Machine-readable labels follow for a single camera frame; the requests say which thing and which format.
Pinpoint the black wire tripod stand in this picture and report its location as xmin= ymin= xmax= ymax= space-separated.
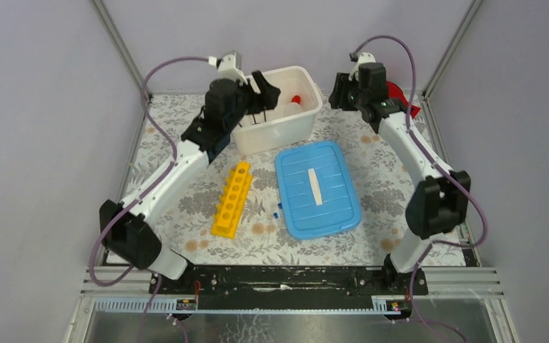
xmin=239 ymin=111 xmax=267 ymax=128

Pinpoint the red capped wash bottle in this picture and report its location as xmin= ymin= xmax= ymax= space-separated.
xmin=282 ymin=95 xmax=302 ymax=118

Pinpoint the white plastic storage bin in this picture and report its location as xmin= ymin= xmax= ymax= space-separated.
xmin=232 ymin=66 xmax=323 ymax=155

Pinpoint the blue plastic bin lid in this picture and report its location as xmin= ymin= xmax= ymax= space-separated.
xmin=274 ymin=141 xmax=362 ymax=240

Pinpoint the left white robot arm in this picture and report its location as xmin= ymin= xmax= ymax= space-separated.
xmin=99 ymin=71 xmax=281 ymax=294

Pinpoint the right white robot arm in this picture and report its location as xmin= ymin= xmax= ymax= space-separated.
xmin=329 ymin=61 xmax=471 ymax=294

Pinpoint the red cloth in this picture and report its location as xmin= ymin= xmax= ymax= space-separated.
xmin=387 ymin=81 xmax=420 ymax=119

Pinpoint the yellow test tube rack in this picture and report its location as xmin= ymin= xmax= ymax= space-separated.
xmin=210 ymin=161 xmax=252 ymax=239

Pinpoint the floral patterned table mat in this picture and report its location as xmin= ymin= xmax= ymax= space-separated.
xmin=113 ymin=92 xmax=467 ymax=267

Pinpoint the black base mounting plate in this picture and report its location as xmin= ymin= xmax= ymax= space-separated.
xmin=157 ymin=264 xmax=428 ymax=310

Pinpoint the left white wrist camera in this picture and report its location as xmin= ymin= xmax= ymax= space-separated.
xmin=207 ymin=51 xmax=247 ymax=84

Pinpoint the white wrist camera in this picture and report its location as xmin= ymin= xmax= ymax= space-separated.
xmin=349 ymin=52 xmax=376 ymax=69
xmin=207 ymin=51 xmax=247 ymax=84

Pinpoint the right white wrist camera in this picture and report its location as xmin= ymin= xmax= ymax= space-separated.
xmin=349 ymin=52 xmax=376 ymax=69

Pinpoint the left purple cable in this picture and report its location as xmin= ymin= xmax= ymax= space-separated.
xmin=87 ymin=56 xmax=219 ymax=343

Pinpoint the purple cable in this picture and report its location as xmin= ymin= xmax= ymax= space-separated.
xmin=349 ymin=34 xmax=490 ymax=343
xmin=87 ymin=56 xmax=219 ymax=343

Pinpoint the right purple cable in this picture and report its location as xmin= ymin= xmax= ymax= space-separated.
xmin=349 ymin=34 xmax=490 ymax=343

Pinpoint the aluminium frame rail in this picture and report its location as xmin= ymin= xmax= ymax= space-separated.
xmin=422 ymin=267 xmax=505 ymax=299

